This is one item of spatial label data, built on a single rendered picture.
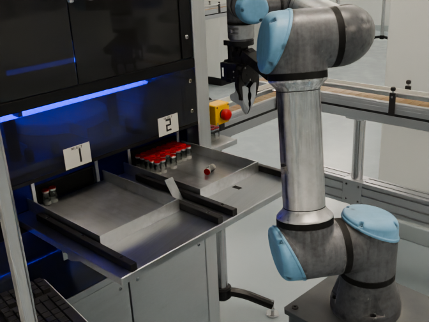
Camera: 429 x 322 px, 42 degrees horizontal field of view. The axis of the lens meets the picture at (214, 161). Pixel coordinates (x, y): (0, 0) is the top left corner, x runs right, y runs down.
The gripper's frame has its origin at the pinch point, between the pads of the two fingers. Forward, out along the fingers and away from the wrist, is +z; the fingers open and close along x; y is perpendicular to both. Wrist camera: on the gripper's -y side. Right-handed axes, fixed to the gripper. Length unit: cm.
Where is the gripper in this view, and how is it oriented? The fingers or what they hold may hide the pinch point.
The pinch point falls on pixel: (248, 110)
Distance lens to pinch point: 161.6
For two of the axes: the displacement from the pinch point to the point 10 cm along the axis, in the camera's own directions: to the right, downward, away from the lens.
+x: -6.8, 3.0, -6.7
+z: 0.4, 9.3, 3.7
